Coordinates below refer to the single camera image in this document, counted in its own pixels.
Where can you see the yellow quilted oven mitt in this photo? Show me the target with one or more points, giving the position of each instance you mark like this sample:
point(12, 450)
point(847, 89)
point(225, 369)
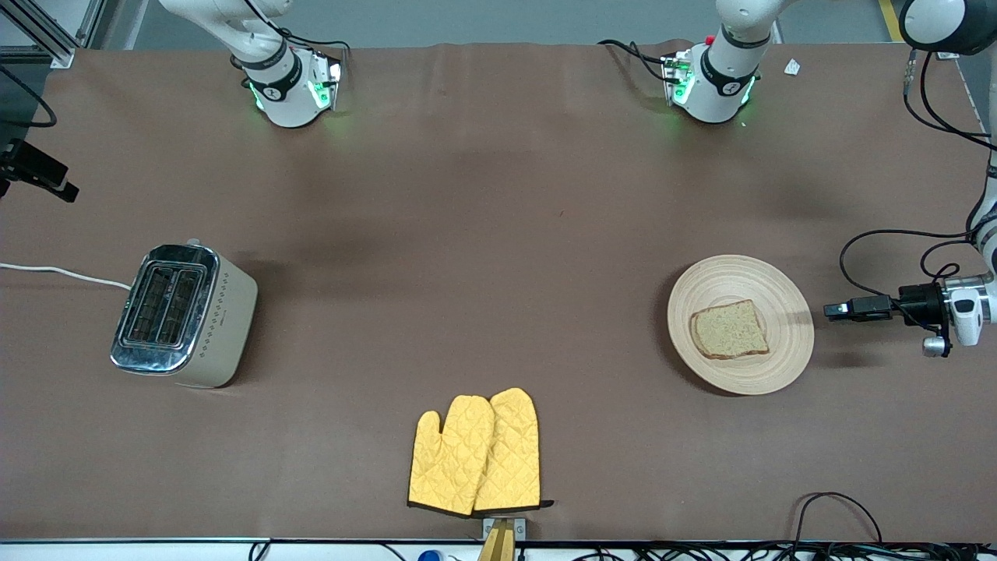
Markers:
point(514, 452)
point(448, 460)

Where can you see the cream and chrome toaster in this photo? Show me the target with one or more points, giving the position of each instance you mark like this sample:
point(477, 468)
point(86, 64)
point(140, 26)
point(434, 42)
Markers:
point(222, 327)

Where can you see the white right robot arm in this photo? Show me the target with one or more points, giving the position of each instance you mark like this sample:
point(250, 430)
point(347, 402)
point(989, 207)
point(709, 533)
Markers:
point(284, 86)

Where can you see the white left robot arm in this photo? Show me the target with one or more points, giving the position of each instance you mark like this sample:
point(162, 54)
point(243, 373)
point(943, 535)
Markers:
point(732, 78)

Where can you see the brown table cover sheet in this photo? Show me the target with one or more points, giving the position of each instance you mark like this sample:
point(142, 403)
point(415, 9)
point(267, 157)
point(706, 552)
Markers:
point(545, 156)

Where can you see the round wooden plate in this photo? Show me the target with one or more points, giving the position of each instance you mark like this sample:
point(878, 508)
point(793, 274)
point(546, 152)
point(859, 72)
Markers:
point(748, 374)

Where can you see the small white paper scrap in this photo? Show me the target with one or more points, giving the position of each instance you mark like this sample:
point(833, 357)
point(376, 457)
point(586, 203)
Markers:
point(792, 67)

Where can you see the brown bread slice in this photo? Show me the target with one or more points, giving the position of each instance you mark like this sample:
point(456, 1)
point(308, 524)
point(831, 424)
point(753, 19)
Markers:
point(728, 331)

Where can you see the grey metal bracket plate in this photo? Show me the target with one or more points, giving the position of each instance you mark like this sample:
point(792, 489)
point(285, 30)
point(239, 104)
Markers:
point(520, 528)

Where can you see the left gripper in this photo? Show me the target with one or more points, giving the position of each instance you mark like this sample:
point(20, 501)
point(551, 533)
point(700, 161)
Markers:
point(917, 301)

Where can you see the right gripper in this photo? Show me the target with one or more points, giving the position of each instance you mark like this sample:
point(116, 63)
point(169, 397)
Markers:
point(33, 168)

